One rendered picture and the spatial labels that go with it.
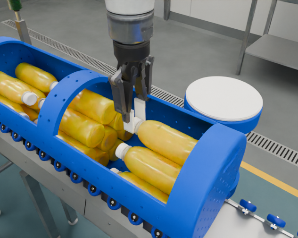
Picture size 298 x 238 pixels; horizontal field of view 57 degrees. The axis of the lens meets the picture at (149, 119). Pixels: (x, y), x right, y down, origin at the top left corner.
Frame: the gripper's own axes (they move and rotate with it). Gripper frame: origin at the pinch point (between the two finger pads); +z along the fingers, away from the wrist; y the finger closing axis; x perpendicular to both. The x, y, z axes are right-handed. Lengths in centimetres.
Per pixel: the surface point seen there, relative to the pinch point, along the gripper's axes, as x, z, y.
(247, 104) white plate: -16.3, 15.0, 42.9
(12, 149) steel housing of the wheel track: 48, 30, -13
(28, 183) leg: 57, 61, -10
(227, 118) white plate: -13.8, 15.1, 31.5
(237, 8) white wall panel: 91, 76, 332
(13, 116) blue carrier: 32.2, 6.1, -14.5
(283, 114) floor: -18, 118, 197
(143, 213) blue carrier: -13.9, 10.5, -15.0
